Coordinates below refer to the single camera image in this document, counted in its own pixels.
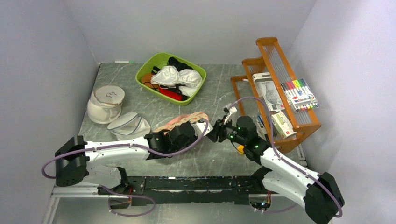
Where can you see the white bra in bin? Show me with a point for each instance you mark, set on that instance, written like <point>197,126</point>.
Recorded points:
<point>186,82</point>

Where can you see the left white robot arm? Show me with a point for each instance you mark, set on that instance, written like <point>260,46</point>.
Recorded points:
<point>86,161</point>

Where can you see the yellow sponge block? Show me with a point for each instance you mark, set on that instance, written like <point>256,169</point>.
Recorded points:
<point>240,149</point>

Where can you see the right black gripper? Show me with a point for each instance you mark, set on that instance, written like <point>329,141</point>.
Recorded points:
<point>219,128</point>

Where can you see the red garment in bin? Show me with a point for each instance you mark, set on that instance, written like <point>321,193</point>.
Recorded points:
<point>171,94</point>

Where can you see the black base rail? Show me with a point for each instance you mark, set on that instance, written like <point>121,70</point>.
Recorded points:
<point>192,189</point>

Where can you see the floral mesh laundry bag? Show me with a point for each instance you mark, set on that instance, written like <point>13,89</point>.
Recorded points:
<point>194,117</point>

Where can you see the black garment in bin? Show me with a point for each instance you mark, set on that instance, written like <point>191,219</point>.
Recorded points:
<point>172,61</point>

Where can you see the white mesh laundry bag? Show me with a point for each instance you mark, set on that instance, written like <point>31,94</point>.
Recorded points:
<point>129,126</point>

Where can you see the white cylindrical laundry bag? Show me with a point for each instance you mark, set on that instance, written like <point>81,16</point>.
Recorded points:
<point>104,105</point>

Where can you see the orange wooden rack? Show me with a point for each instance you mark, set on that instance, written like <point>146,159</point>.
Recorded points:
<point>287,114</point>

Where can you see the green plastic bin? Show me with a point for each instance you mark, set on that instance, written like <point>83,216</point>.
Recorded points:
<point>153,65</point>

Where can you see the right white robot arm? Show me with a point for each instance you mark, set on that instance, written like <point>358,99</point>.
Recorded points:
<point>317,193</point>

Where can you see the small white green box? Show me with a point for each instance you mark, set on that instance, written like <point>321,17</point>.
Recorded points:
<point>283,125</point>

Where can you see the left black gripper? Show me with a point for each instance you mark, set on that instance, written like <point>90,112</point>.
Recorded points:
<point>194,137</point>

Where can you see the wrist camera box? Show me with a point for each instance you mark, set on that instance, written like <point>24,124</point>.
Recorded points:
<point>230,111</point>
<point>202,128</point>

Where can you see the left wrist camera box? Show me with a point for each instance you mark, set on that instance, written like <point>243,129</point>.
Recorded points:
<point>202,128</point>

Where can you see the coloured marker pack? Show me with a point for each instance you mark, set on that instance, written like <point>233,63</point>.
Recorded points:
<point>299,95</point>

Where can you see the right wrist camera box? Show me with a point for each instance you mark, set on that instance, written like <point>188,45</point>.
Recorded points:
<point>230,111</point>

